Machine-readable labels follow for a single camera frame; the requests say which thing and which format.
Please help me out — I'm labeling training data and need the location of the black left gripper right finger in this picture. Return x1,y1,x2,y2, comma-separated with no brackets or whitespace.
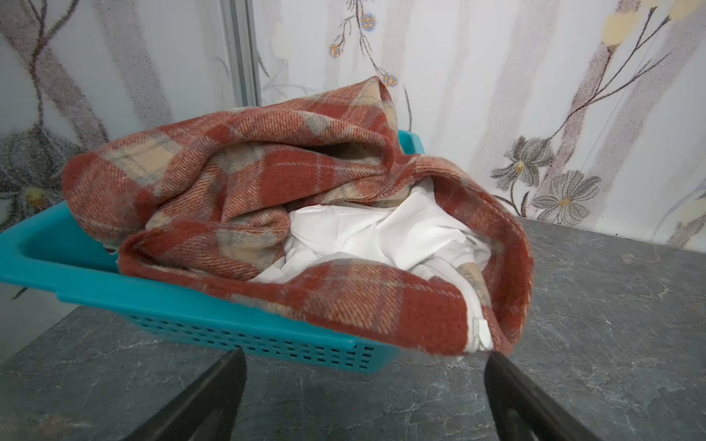
484,351,598,441

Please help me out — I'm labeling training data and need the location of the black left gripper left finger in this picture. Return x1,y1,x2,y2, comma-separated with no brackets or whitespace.
126,349,247,440

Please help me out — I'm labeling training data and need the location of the teal plastic basket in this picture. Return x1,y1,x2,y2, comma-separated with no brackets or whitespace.
0,129,426,374

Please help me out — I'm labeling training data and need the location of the red plaid wool skirt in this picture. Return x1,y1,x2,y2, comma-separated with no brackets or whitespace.
63,77,533,356

